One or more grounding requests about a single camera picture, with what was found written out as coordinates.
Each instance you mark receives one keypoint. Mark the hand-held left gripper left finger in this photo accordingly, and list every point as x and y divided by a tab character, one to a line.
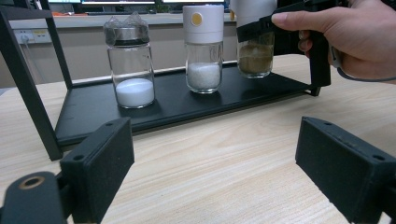
99	161

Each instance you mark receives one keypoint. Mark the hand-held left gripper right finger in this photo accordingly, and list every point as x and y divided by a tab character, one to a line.
345	165

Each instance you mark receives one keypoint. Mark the white-lid jar of brown powder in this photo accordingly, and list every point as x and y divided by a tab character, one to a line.
255	59

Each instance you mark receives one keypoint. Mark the white-lid jar of white granules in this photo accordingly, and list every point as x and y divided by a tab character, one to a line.
204	74

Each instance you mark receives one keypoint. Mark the glass jar with faceted lid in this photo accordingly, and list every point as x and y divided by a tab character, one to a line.
134	90

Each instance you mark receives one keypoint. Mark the black metal shelf rack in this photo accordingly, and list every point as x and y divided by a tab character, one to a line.
174	102

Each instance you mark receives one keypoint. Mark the orange object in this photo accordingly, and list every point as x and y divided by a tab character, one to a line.
65	14

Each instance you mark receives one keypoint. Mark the white wall socket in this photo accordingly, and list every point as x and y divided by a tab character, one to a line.
32	35

